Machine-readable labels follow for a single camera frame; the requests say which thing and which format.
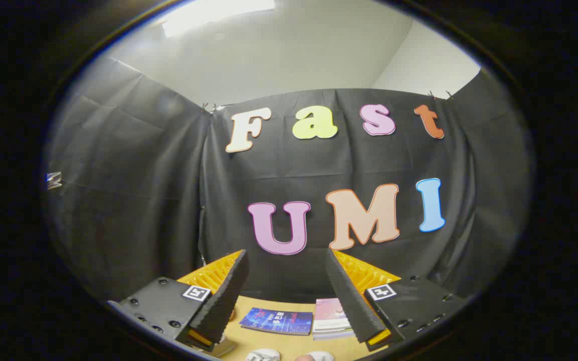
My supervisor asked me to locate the grey blue cover book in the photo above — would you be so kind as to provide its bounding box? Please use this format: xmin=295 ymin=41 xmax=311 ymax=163
xmin=313 ymin=331 xmax=356 ymax=342

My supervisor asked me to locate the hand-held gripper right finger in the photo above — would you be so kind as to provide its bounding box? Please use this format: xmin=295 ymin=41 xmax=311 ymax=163
xmin=325 ymin=248 xmax=470 ymax=351

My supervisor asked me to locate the black backdrop cloth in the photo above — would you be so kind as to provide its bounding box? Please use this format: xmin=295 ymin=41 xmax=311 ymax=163
xmin=43 ymin=55 xmax=535 ymax=304

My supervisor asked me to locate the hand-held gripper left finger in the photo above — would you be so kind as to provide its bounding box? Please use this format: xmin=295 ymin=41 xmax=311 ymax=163
xmin=107 ymin=249 xmax=249 ymax=352

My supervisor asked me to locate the white cover book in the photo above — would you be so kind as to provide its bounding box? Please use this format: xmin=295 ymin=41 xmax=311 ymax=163
xmin=313 ymin=320 xmax=353 ymax=335

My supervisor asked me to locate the pink cover book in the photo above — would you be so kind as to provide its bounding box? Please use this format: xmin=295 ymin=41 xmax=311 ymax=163
xmin=314 ymin=298 xmax=348 ymax=322

